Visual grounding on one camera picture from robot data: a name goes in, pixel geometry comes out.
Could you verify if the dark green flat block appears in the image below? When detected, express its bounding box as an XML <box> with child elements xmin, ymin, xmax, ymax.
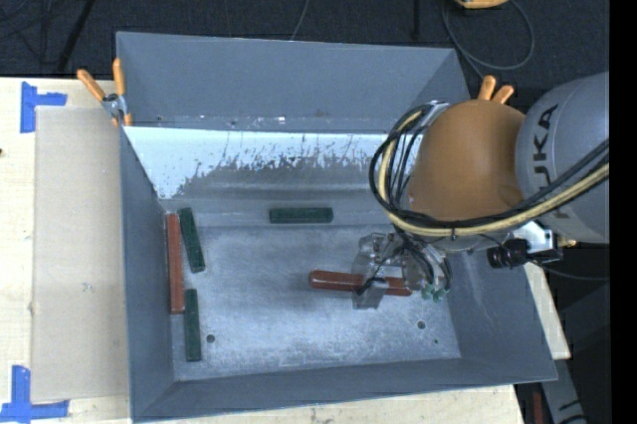
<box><xmin>268</xmin><ymin>206</ymin><xmax>334</xmax><ymax>225</ymax></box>
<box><xmin>177</xmin><ymin>206</ymin><xmax>207</xmax><ymax>275</ymax></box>
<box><xmin>182</xmin><ymin>288</ymin><xmax>204</xmax><ymax>363</ymax></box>

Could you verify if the pale flat board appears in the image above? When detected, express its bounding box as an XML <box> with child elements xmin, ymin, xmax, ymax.
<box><xmin>29</xmin><ymin>106</ymin><xmax>131</xmax><ymax>404</ymax></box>

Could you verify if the black cylinder on white bracket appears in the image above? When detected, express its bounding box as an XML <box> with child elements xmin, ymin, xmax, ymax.
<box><xmin>486</xmin><ymin>220</ymin><xmax>578</xmax><ymax>271</ymax></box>

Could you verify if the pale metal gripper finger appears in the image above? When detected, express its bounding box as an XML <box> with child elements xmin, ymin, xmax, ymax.
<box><xmin>351</xmin><ymin>232</ymin><xmax>399</xmax><ymax>278</ymax></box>
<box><xmin>351</xmin><ymin>280</ymin><xmax>391</xmax><ymax>312</ymax></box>

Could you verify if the grey metal bin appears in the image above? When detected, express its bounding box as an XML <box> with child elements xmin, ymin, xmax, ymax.
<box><xmin>114</xmin><ymin>31</ymin><xmax>559</xmax><ymax>423</ymax></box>

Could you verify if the red-brown block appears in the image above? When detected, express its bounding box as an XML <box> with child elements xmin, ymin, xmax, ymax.
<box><xmin>164</xmin><ymin>211</ymin><xmax>187</xmax><ymax>316</ymax></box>
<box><xmin>308</xmin><ymin>269</ymin><xmax>414</xmax><ymax>299</ymax></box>

